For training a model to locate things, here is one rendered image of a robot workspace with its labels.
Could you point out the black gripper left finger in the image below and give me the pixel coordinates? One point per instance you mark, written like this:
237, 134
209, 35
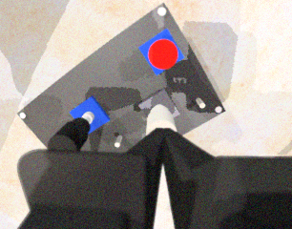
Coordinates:
96, 180

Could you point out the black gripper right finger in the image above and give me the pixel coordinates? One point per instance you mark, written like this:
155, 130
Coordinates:
199, 184

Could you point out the grey circuit board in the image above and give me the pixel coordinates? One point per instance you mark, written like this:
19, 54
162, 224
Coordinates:
147, 76

